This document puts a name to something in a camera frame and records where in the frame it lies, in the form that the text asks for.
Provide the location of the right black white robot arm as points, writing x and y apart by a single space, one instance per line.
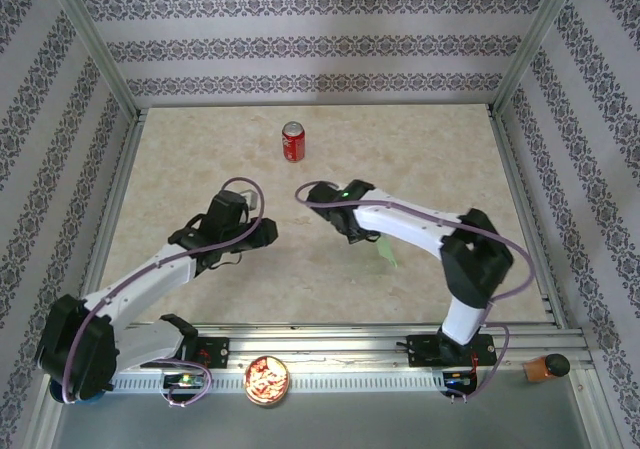
400 219

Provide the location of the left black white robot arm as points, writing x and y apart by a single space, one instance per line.
140 281

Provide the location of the red soda can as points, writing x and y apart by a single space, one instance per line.
293 144

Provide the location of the open tin with food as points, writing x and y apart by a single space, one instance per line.
266 381

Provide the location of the brown jar with black lid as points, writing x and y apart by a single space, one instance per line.
537 369

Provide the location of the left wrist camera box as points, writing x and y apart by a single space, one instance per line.
252 200

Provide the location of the aluminium side rail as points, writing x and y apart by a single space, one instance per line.
112 219
529 194

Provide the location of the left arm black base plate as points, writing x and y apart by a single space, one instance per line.
215 351

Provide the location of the aluminium front rail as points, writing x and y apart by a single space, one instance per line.
325 344

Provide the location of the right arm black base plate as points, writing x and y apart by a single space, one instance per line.
425 351

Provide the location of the aluminium frame post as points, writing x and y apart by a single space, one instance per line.
534 44
94 44

